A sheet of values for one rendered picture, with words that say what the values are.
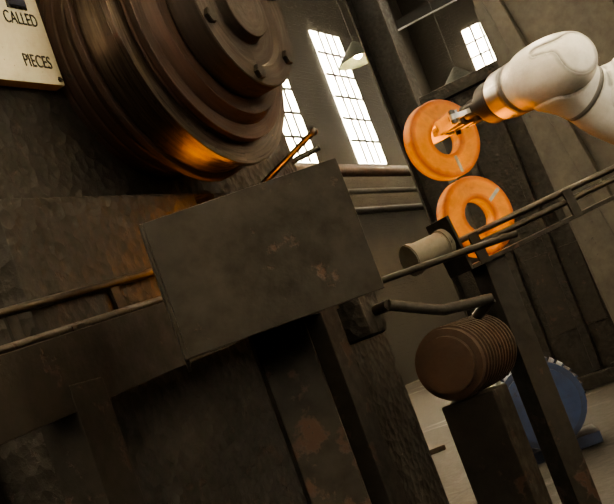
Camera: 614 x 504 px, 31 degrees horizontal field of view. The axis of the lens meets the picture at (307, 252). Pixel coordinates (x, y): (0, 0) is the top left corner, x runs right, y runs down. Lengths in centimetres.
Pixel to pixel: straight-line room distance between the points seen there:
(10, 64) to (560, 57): 83
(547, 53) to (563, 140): 259
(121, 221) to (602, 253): 301
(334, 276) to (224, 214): 12
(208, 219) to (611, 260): 340
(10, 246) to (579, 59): 92
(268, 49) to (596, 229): 273
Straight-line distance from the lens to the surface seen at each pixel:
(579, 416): 371
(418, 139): 206
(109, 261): 154
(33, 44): 169
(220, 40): 167
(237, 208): 107
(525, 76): 182
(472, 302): 196
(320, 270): 106
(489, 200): 210
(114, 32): 162
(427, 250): 199
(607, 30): 432
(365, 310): 190
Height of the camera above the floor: 52
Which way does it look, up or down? 6 degrees up
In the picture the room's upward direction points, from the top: 20 degrees counter-clockwise
